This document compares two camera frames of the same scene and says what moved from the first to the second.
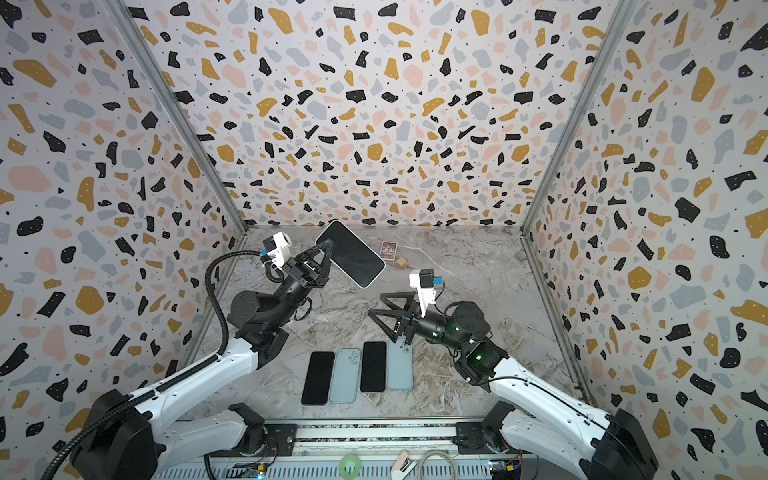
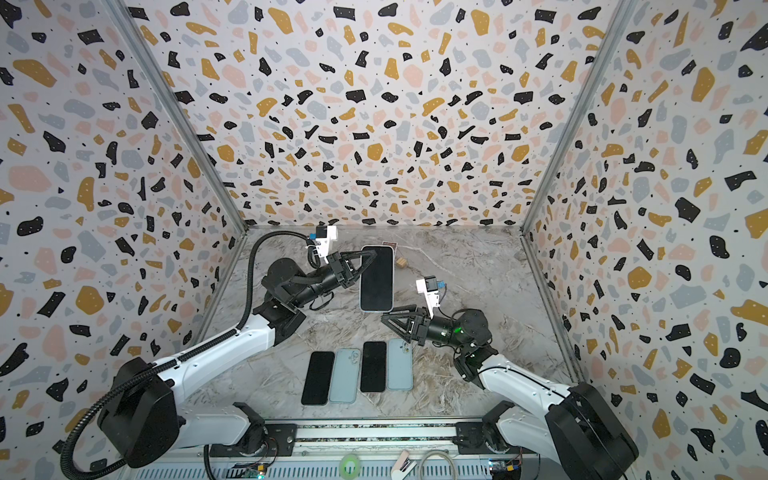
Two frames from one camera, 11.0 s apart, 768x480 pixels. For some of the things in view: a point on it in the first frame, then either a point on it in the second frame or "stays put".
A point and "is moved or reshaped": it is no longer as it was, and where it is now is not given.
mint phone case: [345, 376] stays put
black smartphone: [373, 366] stays put
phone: [400, 366] stays put
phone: [318, 380] stays put
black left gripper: [308, 275] → [344, 273]
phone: [351, 255] is moved or reshaped
